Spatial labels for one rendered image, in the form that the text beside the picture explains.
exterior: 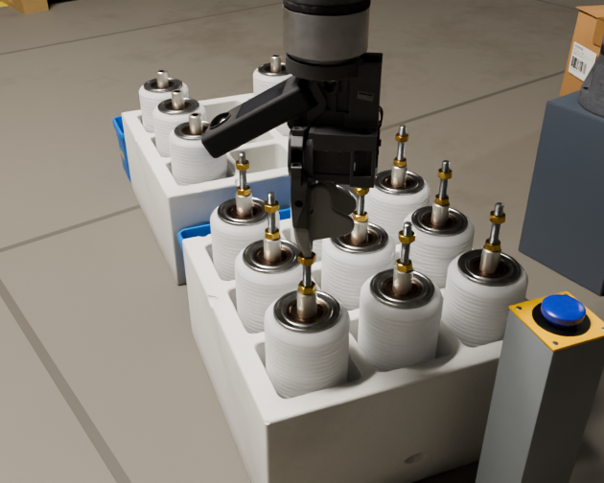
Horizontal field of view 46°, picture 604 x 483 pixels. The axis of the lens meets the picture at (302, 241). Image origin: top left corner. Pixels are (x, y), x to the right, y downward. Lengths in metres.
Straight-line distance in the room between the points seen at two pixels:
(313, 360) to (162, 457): 0.30
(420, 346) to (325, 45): 0.38
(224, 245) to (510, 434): 0.44
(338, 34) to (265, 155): 0.76
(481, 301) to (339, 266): 0.18
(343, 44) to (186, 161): 0.64
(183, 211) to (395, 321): 0.51
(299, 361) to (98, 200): 0.89
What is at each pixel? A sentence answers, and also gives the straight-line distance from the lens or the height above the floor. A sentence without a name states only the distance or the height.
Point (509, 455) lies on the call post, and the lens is 0.82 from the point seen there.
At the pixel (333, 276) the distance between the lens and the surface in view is 0.92.
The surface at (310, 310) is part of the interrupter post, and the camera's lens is 0.78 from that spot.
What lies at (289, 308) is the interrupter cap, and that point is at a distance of 0.80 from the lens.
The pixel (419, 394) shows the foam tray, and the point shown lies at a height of 0.16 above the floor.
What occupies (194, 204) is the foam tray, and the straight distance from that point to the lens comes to 1.21.
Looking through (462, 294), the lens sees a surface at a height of 0.23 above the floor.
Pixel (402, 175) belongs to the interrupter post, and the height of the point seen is 0.27.
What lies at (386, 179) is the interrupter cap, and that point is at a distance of 1.07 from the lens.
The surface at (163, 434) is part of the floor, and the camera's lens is 1.02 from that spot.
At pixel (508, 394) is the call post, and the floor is 0.22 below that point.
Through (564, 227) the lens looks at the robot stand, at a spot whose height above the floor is 0.09.
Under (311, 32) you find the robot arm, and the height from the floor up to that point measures 0.57.
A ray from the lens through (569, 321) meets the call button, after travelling 0.71.
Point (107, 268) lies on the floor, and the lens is 1.35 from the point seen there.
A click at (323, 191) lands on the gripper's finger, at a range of 0.69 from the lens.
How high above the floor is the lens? 0.74
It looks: 32 degrees down
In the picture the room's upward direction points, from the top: straight up
